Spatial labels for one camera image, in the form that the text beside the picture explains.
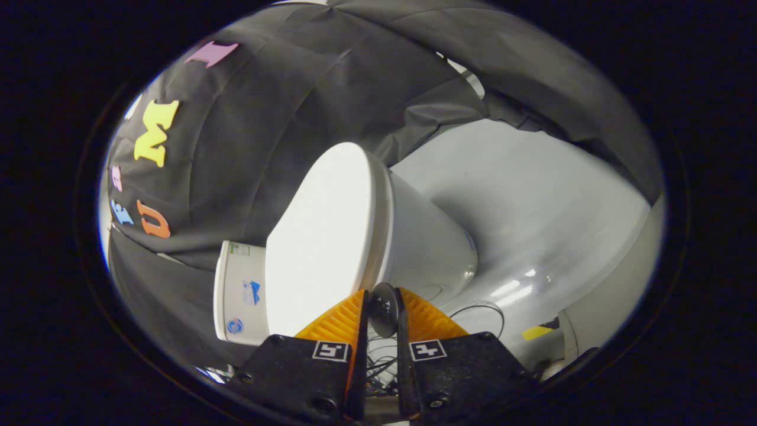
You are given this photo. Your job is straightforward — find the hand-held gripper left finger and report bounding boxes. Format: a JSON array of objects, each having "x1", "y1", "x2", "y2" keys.
[{"x1": 228, "y1": 289, "x2": 370, "y2": 422}]

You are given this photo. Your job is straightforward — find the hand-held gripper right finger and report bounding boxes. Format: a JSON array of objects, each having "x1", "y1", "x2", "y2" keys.
[{"x1": 395, "y1": 288, "x2": 539, "y2": 421}]

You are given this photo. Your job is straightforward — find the grey round lid pull tab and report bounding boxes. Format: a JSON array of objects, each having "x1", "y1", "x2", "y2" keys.
[{"x1": 368, "y1": 282, "x2": 402, "y2": 339}]

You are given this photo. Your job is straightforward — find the white toilet lid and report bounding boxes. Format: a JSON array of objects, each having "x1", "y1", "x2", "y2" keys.
[{"x1": 264, "y1": 142, "x2": 394, "y2": 338}]

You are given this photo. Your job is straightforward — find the black backdrop cloth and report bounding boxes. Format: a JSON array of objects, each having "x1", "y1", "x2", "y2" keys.
[{"x1": 101, "y1": 0, "x2": 663, "y2": 370}]

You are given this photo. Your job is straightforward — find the thin black cables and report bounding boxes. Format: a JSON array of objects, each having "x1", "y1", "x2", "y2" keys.
[{"x1": 364, "y1": 305, "x2": 506, "y2": 397}]

